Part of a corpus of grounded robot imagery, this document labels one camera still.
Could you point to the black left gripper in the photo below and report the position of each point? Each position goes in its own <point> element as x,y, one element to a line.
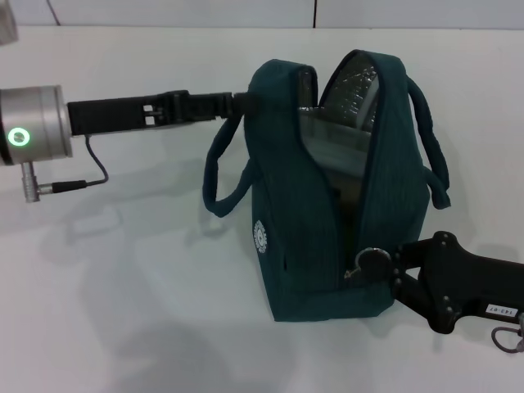
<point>110,114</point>

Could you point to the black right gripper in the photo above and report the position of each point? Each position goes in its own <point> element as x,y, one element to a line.
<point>471,282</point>

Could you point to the dark teal insulated lunch bag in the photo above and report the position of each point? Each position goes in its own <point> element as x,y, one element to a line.
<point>278,204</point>

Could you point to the clear container with blue-rimmed lid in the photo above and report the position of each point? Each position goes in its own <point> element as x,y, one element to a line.
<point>331,139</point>

